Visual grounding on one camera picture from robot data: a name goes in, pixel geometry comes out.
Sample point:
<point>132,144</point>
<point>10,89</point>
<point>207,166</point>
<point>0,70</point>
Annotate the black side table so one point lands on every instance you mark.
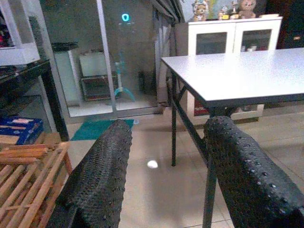
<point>54,102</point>

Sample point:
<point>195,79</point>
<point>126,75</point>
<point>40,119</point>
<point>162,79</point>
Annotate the plush bear in patterned dress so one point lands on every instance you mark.
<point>199,12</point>

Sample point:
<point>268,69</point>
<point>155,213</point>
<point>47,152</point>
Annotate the grey curtain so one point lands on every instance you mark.
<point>166,9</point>

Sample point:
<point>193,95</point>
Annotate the wooden slatted rack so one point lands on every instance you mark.
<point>28,180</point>

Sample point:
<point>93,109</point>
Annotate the white cabinet with glass doors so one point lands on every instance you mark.
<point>234,31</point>

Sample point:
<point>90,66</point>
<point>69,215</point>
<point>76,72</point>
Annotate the teal floor mat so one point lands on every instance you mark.
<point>92,129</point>

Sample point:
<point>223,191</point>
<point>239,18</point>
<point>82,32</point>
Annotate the white flat box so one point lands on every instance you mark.
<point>268,16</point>

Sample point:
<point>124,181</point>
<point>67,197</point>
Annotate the dark wooden cabinet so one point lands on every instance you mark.
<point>292,23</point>

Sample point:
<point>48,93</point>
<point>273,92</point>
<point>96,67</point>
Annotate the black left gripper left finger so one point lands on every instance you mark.
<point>99,180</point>

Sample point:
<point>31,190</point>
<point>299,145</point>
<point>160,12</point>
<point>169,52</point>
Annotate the teal standing fan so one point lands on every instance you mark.
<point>120,78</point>

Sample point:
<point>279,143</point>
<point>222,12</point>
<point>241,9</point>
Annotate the glass sliding door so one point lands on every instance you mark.
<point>104,47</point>

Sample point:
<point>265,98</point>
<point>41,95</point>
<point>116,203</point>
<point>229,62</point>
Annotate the white display cabinet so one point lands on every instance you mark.
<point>21,54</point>

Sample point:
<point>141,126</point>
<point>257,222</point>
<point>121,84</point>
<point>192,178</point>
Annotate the white paper ball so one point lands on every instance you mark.
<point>152,164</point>

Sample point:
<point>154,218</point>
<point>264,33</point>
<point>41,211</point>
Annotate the black folding table leg frame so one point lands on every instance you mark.
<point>173,133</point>

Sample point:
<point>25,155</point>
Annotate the blue cardboard box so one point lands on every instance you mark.
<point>31,133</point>

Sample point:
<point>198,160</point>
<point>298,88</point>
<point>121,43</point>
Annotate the small bear figurine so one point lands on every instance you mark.
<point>223,13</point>

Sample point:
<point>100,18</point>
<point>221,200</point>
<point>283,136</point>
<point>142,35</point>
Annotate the brown teddy bear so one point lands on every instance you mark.
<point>247,9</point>

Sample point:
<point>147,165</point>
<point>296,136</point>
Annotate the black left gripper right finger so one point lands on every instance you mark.
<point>247,180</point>

